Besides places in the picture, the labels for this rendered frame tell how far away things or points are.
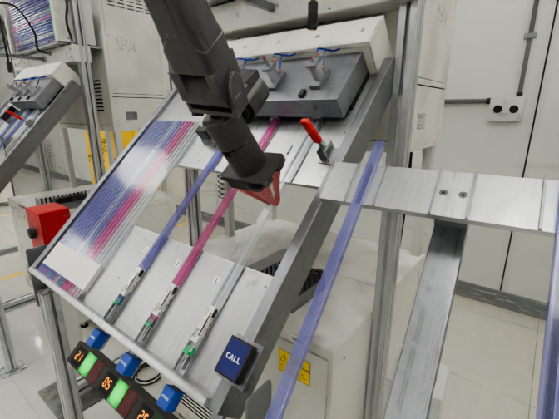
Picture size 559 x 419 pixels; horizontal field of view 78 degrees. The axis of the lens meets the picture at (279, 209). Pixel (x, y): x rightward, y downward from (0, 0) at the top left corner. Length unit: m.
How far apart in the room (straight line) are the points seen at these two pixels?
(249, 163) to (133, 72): 1.53
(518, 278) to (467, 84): 1.12
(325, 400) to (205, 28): 0.76
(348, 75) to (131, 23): 1.50
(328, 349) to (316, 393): 0.13
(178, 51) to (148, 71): 1.62
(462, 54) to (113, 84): 1.82
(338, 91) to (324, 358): 0.56
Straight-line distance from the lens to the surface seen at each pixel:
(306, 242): 0.57
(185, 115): 1.06
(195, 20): 0.43
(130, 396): 0.68
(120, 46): 2.01
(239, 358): 0.49
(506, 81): 2.22
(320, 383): 0.87
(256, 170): 0.56
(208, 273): 0.64
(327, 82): 0.73
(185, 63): 0.46
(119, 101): 1.97
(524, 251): 2.32
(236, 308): 0.58
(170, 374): 0.59
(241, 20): 1.02
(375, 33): 0.77
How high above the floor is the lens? 1.11
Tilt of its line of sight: 16 degrees down
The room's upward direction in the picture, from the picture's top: straight up
